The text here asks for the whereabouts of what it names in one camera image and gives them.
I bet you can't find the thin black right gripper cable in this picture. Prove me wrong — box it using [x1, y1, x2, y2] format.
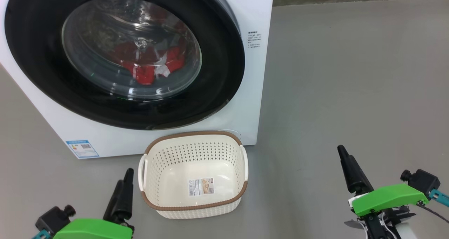
[417, 202, 449, 224]

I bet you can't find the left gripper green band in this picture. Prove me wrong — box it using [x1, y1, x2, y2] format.
[53, 168, 134, 239]

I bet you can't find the cream perforated laundry basket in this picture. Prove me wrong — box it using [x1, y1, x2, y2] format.
[138, 131, 249, 219]

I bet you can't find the printed instruction label sticker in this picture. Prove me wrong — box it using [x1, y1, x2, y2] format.
[188, 178, 214, 197]

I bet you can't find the round white drain cover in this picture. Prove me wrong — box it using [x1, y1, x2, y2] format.
[217, 129, 242, 141]

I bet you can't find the blue energy label sticker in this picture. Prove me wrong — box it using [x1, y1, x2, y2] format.
[66, 140, 100, 159]

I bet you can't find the black round glass washer door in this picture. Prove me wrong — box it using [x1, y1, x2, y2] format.
[4, 0, 245, 131]

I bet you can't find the teal right camera connector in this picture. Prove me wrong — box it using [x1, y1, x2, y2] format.
[429, 189, 449, 208]

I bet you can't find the small printed text sticker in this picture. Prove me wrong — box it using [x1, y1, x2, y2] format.
[248, 31, 261, 49]

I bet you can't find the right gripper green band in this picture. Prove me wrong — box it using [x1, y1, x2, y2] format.
[337, 145, 429, 239]

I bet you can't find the white front-load washing machine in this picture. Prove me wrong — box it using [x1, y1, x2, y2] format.
[0, 0, 275, 159]

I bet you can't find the red and white garment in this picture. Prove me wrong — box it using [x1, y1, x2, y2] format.
[114, 39, 186, 85]

